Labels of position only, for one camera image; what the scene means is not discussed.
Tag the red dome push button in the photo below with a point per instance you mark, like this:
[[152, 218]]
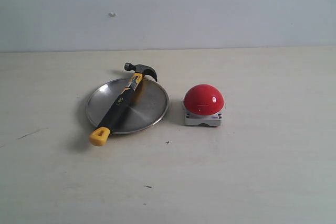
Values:
[[203, 105]]

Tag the black and yellow claw hammer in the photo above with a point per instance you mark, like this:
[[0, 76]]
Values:
[[100, 135]]

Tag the round stainless steel plate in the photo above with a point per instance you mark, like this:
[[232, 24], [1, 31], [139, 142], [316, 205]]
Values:
[[148, 106]]

